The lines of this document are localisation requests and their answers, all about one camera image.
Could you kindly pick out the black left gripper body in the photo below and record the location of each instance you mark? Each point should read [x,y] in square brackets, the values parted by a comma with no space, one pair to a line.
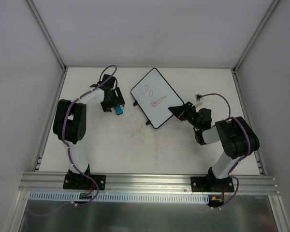
[113,102]

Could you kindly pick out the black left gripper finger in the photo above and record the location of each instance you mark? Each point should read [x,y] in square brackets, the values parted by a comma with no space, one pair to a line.
[107,107]
[119,98]

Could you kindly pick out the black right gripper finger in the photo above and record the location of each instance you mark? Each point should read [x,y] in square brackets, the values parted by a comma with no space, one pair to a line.
[187,117]
[177,110]

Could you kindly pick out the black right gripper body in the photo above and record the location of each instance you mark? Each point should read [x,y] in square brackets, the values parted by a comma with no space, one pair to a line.
[186,112]

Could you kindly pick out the blue whiteboard eraser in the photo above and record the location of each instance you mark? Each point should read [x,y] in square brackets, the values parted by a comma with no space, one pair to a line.
[118,110]

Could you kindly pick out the white board with black frame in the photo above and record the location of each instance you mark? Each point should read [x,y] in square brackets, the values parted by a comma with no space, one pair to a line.
[154,95]

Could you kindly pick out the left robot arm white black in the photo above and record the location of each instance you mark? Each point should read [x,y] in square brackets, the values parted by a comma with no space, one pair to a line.
[70,125]

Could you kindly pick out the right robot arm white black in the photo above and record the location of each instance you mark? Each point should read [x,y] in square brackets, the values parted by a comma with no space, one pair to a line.
[237,138]

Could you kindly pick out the right aluminium table edge profile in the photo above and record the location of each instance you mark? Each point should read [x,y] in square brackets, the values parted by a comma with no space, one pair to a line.
[247,118]

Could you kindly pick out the aluminium table edge profile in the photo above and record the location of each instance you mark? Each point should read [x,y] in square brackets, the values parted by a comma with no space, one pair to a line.
[46,129]
[247,118]

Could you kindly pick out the left aluminium table edge profile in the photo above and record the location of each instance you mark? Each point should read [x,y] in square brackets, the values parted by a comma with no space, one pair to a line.
[46,129]

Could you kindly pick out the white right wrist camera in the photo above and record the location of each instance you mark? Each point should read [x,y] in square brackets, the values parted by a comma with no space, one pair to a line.
[198,100]

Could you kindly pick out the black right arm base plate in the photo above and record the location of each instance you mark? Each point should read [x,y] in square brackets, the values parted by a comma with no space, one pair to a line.
[201,184]

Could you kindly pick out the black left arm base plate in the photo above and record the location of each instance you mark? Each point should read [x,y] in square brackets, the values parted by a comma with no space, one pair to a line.
[79,182]

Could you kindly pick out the aluminium mounting rail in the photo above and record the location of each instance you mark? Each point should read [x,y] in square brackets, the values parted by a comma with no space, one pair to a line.
[149,183]

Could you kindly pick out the white slotted cable duct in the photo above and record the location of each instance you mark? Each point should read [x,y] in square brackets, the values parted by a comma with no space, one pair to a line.
[120,197]

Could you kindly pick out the left aluminium frame post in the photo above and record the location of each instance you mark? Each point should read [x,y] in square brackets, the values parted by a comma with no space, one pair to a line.
[42,26]

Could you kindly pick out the aluminium frame post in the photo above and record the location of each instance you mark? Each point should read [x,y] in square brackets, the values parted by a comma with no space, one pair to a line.
[42,26]
[270,10]

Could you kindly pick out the right aluminium frame post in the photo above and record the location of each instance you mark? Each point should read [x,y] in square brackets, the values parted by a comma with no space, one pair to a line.
[270,10]

